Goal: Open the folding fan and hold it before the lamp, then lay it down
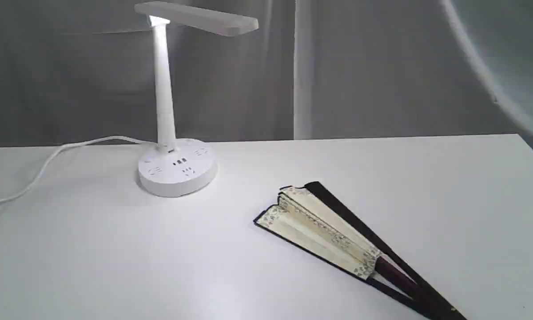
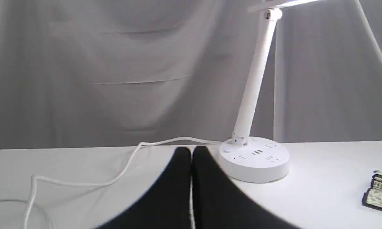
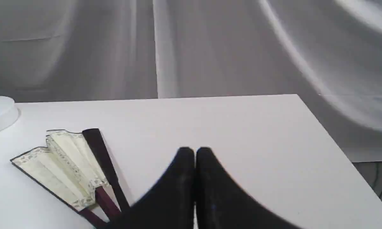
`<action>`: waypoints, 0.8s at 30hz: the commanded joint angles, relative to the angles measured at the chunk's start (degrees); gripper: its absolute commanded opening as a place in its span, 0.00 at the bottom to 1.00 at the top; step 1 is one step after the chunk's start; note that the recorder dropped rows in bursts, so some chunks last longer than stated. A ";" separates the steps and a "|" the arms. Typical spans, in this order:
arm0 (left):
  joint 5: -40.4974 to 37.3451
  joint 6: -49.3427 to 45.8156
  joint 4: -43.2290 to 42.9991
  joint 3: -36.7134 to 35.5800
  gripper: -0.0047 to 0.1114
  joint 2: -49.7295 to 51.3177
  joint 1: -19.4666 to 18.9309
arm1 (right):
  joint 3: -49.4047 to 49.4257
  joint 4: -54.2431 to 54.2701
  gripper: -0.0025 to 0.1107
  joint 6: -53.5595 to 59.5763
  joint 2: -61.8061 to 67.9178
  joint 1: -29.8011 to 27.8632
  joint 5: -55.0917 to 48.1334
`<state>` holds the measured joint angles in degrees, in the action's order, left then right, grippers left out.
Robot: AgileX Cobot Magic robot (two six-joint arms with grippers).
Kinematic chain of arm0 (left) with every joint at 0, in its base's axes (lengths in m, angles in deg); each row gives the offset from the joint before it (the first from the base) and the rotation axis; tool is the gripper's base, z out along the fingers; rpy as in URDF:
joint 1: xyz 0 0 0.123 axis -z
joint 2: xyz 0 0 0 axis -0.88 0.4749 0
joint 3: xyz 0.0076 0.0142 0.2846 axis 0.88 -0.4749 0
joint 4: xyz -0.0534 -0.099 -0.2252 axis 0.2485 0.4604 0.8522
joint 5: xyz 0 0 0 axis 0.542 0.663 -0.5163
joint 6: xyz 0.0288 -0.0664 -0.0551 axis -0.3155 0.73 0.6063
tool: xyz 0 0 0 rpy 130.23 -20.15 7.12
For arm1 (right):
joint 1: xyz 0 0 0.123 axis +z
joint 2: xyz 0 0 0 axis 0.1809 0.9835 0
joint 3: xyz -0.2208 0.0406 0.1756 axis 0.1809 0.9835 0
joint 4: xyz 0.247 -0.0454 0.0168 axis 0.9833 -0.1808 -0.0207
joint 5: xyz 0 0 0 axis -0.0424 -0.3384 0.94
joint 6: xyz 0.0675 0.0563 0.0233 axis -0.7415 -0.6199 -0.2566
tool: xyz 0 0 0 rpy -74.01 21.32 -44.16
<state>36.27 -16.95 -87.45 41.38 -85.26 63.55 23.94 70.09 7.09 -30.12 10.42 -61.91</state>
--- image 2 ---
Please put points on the grey backdrop curtain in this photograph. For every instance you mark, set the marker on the grey backdrop curtain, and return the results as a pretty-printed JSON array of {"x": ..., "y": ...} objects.
[{"x": 96, "y": 73}]

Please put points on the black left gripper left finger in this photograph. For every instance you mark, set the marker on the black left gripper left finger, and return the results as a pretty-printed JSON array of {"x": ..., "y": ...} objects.
[{"x": 166, "y": 204}]

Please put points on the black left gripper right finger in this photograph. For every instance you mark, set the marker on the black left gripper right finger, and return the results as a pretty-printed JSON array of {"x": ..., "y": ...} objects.
[{"x": 219, "y": 204}]

